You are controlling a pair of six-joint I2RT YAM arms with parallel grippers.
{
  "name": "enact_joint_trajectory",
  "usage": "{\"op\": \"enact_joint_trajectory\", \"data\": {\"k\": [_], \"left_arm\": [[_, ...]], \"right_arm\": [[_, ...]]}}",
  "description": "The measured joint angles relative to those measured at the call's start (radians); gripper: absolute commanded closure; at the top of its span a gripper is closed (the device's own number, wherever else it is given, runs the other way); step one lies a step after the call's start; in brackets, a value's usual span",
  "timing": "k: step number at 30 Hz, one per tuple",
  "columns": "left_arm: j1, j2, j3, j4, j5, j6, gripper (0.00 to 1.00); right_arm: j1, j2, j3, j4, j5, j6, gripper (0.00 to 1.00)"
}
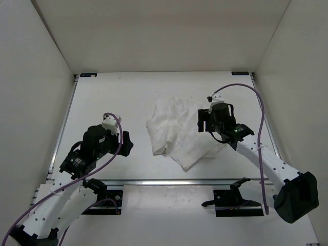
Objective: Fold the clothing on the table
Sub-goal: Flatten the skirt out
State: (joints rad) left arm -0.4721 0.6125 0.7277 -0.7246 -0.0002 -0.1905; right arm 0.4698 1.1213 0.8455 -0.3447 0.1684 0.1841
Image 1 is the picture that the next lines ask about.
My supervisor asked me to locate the white pleated skirt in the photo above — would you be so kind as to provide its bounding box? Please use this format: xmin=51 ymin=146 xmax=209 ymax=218
xmin=146 ymin=97 xmax=226 ymax=172

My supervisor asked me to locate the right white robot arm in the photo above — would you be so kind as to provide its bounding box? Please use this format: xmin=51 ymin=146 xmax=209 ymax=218
xmin=197 ymin=102 xmax=319 ymax=223

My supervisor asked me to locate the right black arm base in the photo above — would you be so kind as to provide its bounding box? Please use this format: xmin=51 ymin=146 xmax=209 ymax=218
xmin=201 ymin=177 xmax=264 ymax=217

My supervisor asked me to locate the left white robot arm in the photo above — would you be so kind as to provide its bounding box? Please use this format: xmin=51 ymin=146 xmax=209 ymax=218
xmin=2 ymin=124 xmax=133 ymax=245

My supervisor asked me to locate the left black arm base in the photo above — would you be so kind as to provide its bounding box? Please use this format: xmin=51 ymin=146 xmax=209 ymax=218
xmin=82 ymin=178 xmax=124 ymax=216

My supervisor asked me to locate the right blue corner label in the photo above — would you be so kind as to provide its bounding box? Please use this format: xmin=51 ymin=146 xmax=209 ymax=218
xmin=231 ymin=71 xmax=249 ymax=76

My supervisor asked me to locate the blue corner label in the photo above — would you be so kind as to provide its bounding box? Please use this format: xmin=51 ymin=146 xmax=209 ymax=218
xmin=231 ymin=71 xmax=249 ymax=76
xmin=79 ymin=73 xmax=97 ymax=77

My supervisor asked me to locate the left blue corner label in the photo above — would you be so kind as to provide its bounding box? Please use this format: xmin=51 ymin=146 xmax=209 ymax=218
xmin=79 ymin=73 xmax=97 ymax=77

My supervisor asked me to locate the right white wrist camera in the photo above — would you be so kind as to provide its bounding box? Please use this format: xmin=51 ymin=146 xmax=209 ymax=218
xmin=207 ymin=92 xmax=224 ymax=113

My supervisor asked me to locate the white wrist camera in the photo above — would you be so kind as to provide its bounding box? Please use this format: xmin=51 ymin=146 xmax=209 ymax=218
xmin=207 ymin=92 xmax=224 ymax=113
xmin=101 ymin=113 xmax=119 ymax=136

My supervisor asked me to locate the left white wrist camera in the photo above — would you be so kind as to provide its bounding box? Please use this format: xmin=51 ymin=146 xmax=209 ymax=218
xmin=101 ymin=113 xmax=119 ymax=136

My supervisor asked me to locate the aluminium front rail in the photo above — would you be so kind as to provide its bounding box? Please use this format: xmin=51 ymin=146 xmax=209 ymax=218
xmin=97 ymin=179 xmax=272 ymax=186

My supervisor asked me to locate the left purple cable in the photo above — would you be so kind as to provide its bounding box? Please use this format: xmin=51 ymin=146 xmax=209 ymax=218
xmin=0 ymin=112 xmax=123 ymax=246

